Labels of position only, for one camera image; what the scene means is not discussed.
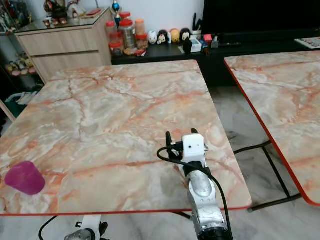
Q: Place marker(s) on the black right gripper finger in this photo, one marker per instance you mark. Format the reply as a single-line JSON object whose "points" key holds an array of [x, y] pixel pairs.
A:
{"points": [[170, 140], [194, 131]]}

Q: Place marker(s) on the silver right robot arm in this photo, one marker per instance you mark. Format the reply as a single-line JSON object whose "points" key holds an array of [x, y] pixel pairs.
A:
{"points": [[202, 200]]}

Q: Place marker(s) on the black low TV console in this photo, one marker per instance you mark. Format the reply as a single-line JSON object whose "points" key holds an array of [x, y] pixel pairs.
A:
{"points": [[215, 60]]}

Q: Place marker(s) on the small black gadget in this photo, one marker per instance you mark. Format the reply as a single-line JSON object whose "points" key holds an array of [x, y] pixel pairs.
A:
{"points": [[187, 46]]}

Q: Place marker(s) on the small white box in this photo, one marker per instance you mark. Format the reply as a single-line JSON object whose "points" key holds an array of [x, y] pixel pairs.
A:
{"points": [[197, 46]]}

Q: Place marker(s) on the small red box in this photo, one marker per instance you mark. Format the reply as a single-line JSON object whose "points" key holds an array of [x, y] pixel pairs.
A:
{"points": [[207, 38]]}

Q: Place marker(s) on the black round doll figurine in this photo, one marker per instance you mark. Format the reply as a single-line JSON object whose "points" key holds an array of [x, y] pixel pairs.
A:
{"points": [[185, 34]]}

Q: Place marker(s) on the black haired doll figurine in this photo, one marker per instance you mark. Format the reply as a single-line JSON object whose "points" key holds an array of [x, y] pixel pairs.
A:
{"points": [[162, 37]]}

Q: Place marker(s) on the small red lid cookie jar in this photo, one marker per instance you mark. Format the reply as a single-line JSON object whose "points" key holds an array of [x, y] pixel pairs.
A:
{"points": [[141, 41]]}

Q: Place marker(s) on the white round doll figurine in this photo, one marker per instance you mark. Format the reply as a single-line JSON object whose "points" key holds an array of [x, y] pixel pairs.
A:
{"points": [[152, 37]]}

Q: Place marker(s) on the white cup with black pens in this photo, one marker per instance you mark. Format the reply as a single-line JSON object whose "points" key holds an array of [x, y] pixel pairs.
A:
{"points": [[196, 28]]}

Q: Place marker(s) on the short red lid jar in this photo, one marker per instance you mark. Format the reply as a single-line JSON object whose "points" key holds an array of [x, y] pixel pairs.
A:
{"points": [[116, 48]]}

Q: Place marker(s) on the large red lid snack jar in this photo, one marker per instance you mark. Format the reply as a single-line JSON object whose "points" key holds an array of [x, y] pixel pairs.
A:
{"points": [[126, 34]]}

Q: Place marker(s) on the orange filled plastic jar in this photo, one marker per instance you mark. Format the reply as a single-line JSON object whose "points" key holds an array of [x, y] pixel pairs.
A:
{"points": [[139, 26]]}

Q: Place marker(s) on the slim red lid jar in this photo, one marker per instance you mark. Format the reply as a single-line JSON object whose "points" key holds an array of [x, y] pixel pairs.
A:
{"points": [[111, 30]]}

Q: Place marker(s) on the green storage basket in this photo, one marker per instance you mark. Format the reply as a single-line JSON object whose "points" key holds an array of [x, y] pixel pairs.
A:
{"points": [[21, 101]]}

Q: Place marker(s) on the black television screen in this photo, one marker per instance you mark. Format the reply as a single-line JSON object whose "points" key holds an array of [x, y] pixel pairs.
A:
{"points": [[260, 15]]}

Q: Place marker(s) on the purple plastic cup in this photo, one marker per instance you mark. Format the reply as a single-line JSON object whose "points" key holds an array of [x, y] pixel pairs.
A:
{"points": [[25, 178]]}

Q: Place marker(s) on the light wooden drawer cabinet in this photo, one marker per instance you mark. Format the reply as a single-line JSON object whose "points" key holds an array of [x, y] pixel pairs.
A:
{"points": [[65, 47]]}

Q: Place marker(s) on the black display shelf unit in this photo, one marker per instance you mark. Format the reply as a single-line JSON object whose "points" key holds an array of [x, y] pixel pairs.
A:
{"points": [[6, 47]]}

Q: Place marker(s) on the blue ball trophy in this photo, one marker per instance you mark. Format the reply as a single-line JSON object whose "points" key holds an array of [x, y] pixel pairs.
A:
{"points": [[116, 7]]}

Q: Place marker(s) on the white remote keypad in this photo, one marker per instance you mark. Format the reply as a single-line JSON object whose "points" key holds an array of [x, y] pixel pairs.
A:
{"points": [[308, 42]]}

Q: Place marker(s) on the red flat box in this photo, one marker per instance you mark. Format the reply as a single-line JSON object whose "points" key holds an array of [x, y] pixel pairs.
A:
{"points": [[94, 12]]}

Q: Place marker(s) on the dark brown statue figurine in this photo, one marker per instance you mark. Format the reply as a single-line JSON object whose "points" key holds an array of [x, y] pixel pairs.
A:
{"points": [[55, 11]]}

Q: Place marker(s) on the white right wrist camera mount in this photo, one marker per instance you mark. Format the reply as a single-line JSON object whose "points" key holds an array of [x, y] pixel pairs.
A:
{"points": [[193, 146]]}

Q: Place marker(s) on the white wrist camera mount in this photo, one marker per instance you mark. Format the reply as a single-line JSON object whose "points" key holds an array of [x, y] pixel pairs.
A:
{"points": [[193, 146], [91, 222]]}

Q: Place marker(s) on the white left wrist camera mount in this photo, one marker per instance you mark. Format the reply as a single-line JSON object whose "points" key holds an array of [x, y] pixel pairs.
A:
{"points": [[91, 222]]}

